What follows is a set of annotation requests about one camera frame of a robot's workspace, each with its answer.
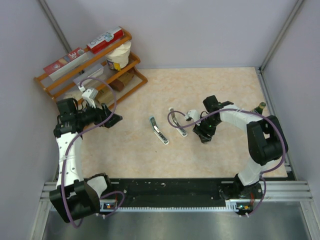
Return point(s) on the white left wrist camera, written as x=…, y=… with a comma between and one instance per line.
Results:
x=89, y=95

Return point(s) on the dark brown box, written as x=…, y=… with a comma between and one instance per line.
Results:
x=122, y=81

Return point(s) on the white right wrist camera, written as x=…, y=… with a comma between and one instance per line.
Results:
x=192, y=115

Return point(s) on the green glass bottle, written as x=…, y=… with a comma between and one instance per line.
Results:
x=259, y=109

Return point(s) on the white staple box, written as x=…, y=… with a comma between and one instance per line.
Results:
x=181, y=131

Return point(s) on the light blue stapler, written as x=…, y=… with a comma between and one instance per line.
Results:
x=157, y=131

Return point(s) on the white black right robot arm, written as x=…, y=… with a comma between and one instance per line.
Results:
x=265, y=138

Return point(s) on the orange wooden shelf rack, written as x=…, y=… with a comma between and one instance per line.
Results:
x=56, y=89

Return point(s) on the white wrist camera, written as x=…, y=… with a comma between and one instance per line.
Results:
x=192, y=115
x=89, y=95

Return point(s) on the brown cardboard box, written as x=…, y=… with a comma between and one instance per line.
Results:
x=106, y=96

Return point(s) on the silver foil box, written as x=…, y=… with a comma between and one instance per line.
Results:
x=95, y=71

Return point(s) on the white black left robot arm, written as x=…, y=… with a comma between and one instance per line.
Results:
x=76, y=197

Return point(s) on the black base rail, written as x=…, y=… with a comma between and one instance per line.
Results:
x=180, y=192

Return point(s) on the red white wrap box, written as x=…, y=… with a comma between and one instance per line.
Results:
x=66, y=63

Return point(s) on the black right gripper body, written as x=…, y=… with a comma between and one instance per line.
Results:
x=208, y=126

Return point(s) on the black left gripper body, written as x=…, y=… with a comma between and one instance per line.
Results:
x=100, y=118

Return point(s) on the red white foil box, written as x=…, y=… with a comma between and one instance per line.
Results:
x=105, y=39

